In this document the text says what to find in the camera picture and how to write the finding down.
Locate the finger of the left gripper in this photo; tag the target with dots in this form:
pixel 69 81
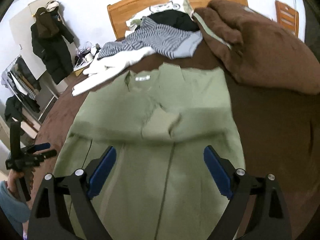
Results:
pixel 37 148
pixel 46 155

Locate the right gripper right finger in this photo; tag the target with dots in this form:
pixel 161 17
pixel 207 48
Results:
pixel 269 218

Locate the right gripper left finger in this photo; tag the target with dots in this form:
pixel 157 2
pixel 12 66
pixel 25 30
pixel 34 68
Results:
pixel 49 217

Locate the light green garment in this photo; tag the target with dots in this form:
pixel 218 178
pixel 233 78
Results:
pixel 159 122

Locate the clothes rack with clothes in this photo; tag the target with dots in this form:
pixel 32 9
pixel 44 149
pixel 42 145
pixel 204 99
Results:
pixel 37 100

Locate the person's left hand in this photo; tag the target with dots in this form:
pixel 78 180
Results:
pixel 15 176

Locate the blue grey sleeve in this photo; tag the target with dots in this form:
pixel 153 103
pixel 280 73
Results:
pixel 15 211

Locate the brown bed cover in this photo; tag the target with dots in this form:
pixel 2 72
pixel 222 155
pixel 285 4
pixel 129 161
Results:
pixel 279 131

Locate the white fleece garment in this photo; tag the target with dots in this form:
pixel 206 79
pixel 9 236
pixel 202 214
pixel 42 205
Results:
pixel 106 68

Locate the wooden nightstand with clutter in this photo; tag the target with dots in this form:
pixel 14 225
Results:
pixel 85 56

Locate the black hanging coat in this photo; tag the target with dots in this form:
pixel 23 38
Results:
pixel 48 39

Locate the white door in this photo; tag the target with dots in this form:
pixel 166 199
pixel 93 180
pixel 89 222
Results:
pixel 20 26

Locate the folded brown blanket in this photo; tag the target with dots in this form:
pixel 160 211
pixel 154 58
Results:
pixel 256 50

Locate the striped grey white shirt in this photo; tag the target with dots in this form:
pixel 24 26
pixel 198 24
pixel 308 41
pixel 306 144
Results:
pixel 166 40

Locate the black garment on bed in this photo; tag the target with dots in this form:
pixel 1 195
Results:
pixel 167 20

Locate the cartoon print pillow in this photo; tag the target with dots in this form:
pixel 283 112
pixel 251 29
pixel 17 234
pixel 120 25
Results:
pixel 178 5

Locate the wooden chair by wall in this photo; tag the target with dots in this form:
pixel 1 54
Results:
pixel 287 17

